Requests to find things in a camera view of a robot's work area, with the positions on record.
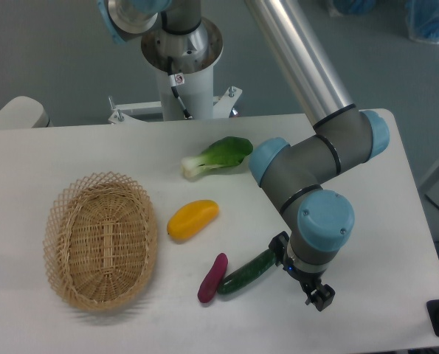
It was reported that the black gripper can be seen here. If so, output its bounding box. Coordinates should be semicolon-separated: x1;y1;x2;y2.
269;232;335;312

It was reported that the green cucumber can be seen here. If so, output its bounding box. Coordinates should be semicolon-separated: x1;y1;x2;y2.
217;249;276;295

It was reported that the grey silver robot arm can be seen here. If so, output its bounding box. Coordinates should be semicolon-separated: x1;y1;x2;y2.
97;1;390;310

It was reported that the purple sweet potato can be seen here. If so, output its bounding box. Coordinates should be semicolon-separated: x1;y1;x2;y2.
197;253;228;304

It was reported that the yellow mango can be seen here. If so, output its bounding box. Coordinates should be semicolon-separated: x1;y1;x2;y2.
167;200;219;242

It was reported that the green bok choy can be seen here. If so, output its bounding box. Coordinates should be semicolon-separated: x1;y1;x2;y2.
181;136;253;178

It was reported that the woven wicker basket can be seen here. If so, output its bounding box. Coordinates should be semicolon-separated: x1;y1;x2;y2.
43;172;157;311

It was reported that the white chair back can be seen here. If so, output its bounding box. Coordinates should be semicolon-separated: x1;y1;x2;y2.
0;96;53;131

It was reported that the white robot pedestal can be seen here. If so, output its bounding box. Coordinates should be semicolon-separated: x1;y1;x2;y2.
108;18;242;124

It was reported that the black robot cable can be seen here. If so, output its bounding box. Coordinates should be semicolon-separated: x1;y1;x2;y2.
160;10;193;120

